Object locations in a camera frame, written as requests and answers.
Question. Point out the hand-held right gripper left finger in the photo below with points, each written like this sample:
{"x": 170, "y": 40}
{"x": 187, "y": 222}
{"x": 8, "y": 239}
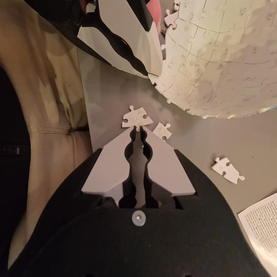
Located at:
{"x": 103, "y": 173}

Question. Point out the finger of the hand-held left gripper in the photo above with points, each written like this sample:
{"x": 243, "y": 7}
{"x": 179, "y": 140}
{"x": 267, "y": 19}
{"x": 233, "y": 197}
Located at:
{"x": 97, "y": 41}
{"x": 125, "y": 19}

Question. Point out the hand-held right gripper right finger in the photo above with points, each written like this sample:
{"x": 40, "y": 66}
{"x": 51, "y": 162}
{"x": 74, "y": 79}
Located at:
{"x": 171, "y": 173}

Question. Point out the single curved puzzle piece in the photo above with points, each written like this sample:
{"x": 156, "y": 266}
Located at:
{"x": 171, "y": 18}
{"x": 162, "y": 131}
{"x": 137, "y": 118}

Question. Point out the partly built white puzzle ball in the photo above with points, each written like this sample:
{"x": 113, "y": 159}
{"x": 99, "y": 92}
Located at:
{"x": 216, "y": 54}

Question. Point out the two joined white puzzle pieces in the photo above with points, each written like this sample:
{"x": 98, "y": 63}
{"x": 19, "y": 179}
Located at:
{"x": 227, "y": 169}

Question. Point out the person's left hand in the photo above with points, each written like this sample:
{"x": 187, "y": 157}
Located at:
{"x": 156, "y": 10}

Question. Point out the folded paper instruction leaflet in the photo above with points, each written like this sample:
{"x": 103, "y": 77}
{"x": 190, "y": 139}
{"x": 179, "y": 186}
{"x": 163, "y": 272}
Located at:
{"x": 261, "y": 233}

